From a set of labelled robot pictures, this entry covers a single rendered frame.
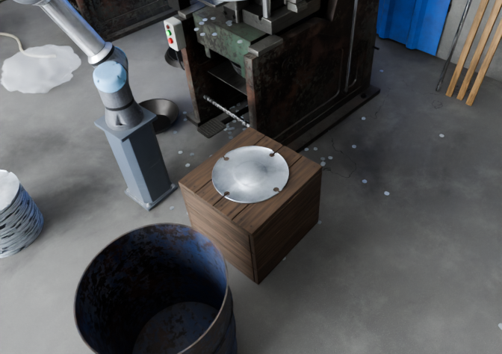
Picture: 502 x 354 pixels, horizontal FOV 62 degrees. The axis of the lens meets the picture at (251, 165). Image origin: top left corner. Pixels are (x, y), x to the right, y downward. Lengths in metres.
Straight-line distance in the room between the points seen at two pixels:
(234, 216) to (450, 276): 0.88
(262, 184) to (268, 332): 0.54
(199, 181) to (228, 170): 0.12
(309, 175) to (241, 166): 0.26
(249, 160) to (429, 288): 0.84
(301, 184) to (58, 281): 1.07
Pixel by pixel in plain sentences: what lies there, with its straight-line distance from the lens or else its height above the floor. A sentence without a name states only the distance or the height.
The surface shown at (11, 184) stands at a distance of 2.05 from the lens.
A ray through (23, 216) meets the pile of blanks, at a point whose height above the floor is 0.14.
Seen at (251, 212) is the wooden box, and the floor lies 0.35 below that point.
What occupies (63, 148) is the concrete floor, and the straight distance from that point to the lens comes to 2.51.
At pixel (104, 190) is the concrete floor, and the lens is 2.18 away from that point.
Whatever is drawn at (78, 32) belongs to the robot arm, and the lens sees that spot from 1.72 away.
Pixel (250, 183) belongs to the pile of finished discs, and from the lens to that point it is 1.54.
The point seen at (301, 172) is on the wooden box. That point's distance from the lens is 1.59.
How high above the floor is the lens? 1.51
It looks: 46 degrees down
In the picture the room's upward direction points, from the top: 6 degrees counter-clockwise
